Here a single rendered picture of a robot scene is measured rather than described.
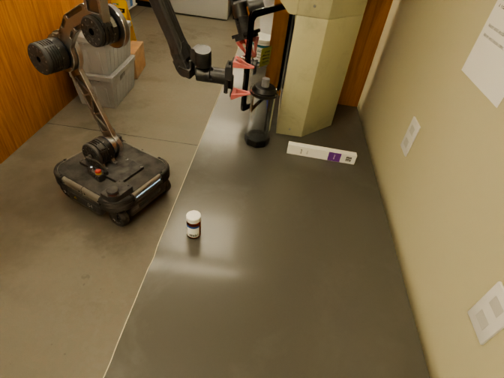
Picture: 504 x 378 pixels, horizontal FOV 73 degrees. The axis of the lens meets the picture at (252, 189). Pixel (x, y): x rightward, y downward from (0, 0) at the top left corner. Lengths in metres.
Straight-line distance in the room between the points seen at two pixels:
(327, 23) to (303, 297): 0.90
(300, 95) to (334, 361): 0.95
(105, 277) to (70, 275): 0.19
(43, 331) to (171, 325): 1.26
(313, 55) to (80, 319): 1.65
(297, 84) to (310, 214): 0.53
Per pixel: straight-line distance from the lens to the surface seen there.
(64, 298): 2.13
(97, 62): 3.46
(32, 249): 2.41
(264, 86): 1.29
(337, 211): 1.18
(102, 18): 1.89
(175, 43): 1.30
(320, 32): 1.33
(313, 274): 0.98
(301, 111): 1.44
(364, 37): 1.74
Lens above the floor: 1.71
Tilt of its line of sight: 41 degrees down
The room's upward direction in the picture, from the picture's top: 8 degrees clockwise
